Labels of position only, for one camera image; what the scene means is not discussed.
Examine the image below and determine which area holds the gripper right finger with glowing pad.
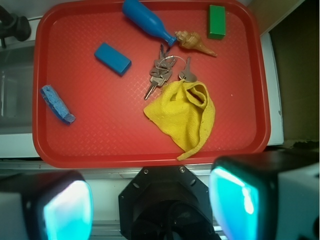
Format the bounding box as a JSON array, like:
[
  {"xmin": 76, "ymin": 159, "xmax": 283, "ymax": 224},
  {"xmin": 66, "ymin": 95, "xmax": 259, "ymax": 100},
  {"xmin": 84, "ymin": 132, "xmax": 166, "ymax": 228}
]
[{"xmin": 208, "ymin": 149, "xmax": 320, "ymax": 240}]

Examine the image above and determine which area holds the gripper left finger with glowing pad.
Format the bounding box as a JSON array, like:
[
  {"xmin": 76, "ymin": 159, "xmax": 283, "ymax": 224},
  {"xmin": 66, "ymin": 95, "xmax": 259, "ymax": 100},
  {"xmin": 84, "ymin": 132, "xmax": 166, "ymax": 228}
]
[{"xmin": 0, "ymin": 170, "xmax": 94, "ymax": 240}]

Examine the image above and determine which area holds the blue sponge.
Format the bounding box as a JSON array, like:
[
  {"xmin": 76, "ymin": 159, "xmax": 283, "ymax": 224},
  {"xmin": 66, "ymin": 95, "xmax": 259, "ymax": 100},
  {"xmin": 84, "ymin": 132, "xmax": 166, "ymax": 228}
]
[{"xmin": 40, "ymin": 85, "xmax": 76, "ymax": 125}]

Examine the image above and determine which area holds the yellow cloth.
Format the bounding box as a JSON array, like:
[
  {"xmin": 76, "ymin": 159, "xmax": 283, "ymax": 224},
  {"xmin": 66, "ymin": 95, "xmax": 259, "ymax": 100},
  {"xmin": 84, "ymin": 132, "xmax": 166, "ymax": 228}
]
[{"xmin": 143, "ymin": 80, "xmax": 216, "ymax": 161}]

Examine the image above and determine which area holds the red plastic tray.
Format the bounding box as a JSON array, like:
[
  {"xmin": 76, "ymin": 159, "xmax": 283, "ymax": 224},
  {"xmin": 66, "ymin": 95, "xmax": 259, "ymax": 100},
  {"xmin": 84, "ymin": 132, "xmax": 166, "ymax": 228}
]
[{"xmin": 32, "ymin": 0, "xmax": 271, "ymax": 168}]

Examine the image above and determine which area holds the grey plastic sink basin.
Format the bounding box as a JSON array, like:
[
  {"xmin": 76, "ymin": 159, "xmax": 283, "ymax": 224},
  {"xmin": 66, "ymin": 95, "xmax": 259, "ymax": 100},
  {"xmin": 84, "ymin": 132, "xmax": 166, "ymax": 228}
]
[{"xmin": 0, "ymin": 41, "xmax": 35, "ymax": 135}]

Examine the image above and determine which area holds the brown cardboard panel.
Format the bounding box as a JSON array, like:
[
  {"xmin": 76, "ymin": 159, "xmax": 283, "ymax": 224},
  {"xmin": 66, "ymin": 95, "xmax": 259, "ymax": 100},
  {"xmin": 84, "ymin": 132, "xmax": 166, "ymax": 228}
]
[{"xmin": 270, "ymin": 0, "xmax": 320, "ymax": 148}]

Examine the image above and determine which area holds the blue rectangular block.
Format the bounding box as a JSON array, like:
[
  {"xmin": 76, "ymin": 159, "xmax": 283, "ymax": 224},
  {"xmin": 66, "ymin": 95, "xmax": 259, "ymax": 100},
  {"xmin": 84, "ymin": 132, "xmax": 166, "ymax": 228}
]
[{"xmin": 94, "ymin": 42, "xmax": 132, "ymax": 76}]

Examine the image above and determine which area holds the bunch of silver keys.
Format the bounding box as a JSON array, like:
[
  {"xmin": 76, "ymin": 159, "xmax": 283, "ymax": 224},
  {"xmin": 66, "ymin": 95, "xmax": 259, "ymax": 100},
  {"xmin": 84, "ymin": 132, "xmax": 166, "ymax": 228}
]
[{"xmin": 144, "ymin": 44, "xmax": 198, "ymax": 100}]

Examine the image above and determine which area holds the tan conch seashell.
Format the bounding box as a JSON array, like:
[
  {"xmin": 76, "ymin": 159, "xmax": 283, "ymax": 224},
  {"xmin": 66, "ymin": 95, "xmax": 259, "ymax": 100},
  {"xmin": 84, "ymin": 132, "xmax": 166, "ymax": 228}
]
[{"xmin": 174, "ymin": 30, "xmax": 218, "ymax": 58}]

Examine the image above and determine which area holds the grey faucet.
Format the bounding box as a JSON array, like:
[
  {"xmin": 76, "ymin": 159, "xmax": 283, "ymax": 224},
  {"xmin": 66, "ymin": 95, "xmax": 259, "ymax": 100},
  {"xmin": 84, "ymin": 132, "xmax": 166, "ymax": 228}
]
[{"xmin": 0, "ymin": 6, "xmax": 32, "ymax": 49}]

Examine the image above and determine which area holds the green rectangular block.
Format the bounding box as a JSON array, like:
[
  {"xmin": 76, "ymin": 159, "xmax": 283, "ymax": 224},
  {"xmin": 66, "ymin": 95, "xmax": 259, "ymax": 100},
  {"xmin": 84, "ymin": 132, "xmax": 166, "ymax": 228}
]
[{"xmin": 207, "ymin": 5, "xmax": 226, "ymax": 40}]

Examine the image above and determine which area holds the blue plastic bottle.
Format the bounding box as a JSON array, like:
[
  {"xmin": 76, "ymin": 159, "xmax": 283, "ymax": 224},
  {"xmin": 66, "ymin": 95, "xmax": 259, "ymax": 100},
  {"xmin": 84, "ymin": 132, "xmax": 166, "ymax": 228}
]
[{"xmin": 122, "ymin": 0, "xmax": 177, "ymax": 47}]

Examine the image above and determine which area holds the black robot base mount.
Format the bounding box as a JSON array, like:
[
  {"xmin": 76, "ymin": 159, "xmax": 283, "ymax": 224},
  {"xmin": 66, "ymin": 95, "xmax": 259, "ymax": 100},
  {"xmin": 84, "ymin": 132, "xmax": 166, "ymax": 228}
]
[{"xmin": 118, "ymin": 166, "xmax": 221, "ymax": 240}]

